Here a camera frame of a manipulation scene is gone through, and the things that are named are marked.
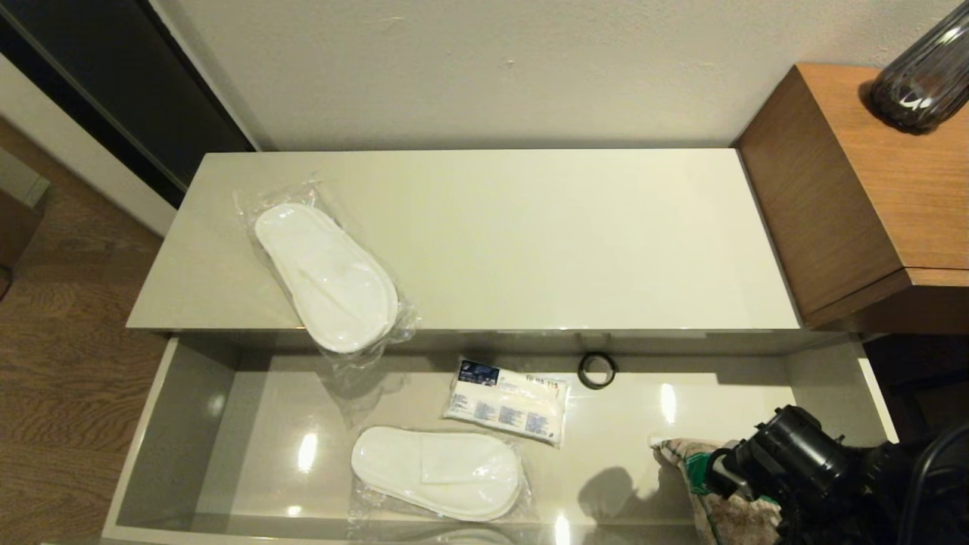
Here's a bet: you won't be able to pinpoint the green printed snack bag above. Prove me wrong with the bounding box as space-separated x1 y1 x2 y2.
649 436 785 545

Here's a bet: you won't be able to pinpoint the glossy white drawer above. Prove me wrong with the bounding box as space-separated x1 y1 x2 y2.
100 330 934 545

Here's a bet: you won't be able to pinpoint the white slippers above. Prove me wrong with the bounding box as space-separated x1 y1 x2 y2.
349 425 535 524
233 179 422 373

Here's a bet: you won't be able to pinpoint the black tape roll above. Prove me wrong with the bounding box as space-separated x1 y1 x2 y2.
577 350 618 391

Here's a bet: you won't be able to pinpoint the white wipes pack blue label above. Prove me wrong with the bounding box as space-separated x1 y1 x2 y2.
441 356 571 449

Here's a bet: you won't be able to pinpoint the brown wooden side cabinet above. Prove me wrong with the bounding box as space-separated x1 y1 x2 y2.
732 62 969 335

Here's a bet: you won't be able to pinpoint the glossy white low cabinet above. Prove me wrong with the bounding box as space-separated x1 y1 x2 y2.
125 148 803 334

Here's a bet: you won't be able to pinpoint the dark ribbed glass vase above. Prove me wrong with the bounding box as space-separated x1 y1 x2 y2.
865 0 969 134

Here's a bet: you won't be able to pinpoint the dark sliding door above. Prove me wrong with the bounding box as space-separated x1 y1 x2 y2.
0 0 256 210

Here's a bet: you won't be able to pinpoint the brown box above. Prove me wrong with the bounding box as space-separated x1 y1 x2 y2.
0 146 52 301

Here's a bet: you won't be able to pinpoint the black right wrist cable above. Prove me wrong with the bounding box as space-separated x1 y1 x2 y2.
896 422 969 545

